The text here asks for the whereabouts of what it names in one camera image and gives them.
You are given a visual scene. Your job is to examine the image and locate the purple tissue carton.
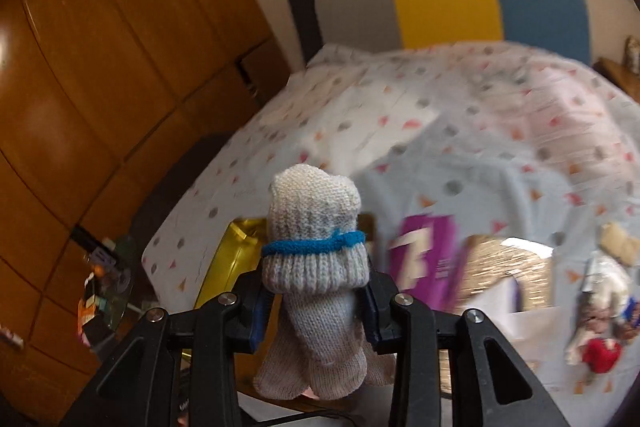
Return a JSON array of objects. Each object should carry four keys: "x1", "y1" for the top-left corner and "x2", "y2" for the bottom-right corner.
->
[{"x1": 388, "y1": 213, "x2": 459, "y2": 311}]

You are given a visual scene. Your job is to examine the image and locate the packages on desk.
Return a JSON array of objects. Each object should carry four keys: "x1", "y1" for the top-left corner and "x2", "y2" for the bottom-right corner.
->
[{"x1": 623, "y1": 36, "x2": 640, "y2": 76}]

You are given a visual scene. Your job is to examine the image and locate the red knitted item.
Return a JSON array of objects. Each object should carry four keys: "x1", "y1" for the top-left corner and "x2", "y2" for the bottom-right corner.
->
[{"x1": 582, "y1": 338, "x2": 623, "y2": 374}]

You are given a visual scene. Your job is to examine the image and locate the wooden desk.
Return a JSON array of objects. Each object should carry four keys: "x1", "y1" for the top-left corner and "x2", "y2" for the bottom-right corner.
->
[{"x1": 593, "y1": 58, "x2": 640, "y2": 103}]

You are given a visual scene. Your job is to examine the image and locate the white knitted sock bundle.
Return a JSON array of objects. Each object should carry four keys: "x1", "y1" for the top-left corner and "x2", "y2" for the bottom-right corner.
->
[{"x1": 254, "y1": 164, "x2": 395, "y2": 401}]

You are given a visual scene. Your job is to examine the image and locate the ornate gold tissue box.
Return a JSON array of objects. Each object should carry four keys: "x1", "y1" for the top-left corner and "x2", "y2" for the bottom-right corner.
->
[{"x1": 442, "y1": 235, "x2": 560, "y2": 371}]

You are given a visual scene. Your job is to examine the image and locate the yellow metal tin tray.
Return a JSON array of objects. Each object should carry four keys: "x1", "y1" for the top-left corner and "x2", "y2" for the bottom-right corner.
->
[{"x1": 192, "y1": 213, "x2": 377, "y2": 363}]

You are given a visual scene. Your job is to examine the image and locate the grey yellow blue headboard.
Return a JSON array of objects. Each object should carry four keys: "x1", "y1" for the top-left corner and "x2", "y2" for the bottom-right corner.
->
[{"x1": 314, "y1": 0, "x2": 591, "y2": 64}]

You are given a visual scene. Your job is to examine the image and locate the patterned plastic table cover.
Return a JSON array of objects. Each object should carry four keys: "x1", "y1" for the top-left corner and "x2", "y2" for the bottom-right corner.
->
[{"x1": 142, "y1": 42, "x2": 639, "y2": 426}]

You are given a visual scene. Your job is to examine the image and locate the wooden wardrobe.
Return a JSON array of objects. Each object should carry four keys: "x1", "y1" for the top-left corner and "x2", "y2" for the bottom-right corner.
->
[{"x1": 1, "y1": 0, "x2": 290, "y2": 426}]

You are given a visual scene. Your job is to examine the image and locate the silver plastic packet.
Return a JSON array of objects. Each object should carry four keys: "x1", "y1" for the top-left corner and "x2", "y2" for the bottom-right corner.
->
[{"x1": 565, "y1": 251, "x2": 631, "y2": 365}]

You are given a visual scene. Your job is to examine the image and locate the beige folded cloth bundle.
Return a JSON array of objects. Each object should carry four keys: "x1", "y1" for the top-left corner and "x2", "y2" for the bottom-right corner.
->
[{"x1": 598, "y1": 222, "x2": 640, "y2": 267}]

